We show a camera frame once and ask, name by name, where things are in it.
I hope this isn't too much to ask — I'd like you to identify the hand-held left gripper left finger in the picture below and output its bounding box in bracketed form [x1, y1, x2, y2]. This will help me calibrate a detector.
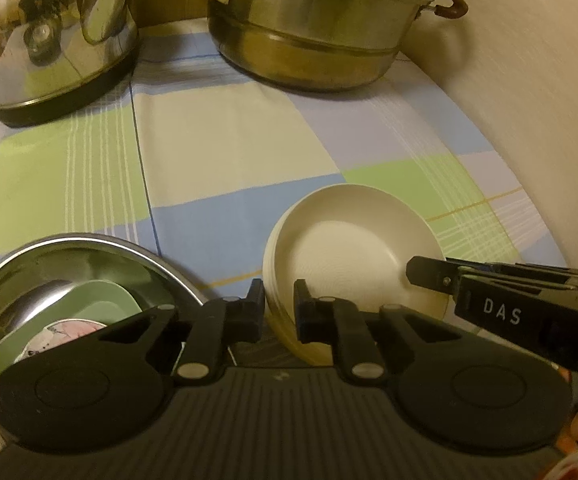
[96, 277, 267, 387]

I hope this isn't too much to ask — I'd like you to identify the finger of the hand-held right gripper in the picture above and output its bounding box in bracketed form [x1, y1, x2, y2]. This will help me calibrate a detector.
[446, 258, 578, 292]
[406, 256, 470, 302]

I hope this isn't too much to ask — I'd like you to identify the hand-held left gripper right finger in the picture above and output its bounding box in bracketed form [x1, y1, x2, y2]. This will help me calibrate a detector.
[293, 279, 470, 386]

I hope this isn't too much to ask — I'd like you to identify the green square plate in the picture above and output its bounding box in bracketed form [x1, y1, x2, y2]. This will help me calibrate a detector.
[0, 281, 142, 386]

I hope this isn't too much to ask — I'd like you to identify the wide stainless steel basin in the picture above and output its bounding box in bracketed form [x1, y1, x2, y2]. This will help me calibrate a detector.
[0, 232, 204, 466]

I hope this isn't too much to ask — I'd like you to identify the small floral dish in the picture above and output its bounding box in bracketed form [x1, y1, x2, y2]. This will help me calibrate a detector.
[16, 320, 110, 366]

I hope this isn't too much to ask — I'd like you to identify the checked tablecloth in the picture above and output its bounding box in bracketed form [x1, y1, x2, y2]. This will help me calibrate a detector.
[0, 32, 570, 311]

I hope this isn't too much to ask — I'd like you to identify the stainless steel steamer pot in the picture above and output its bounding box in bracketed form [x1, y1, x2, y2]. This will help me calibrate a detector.
[208, 0, 494, 93]

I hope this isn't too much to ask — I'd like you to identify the stainless steel kettle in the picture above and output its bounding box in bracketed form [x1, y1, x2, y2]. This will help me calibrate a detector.
[0, 0, 140, 128]

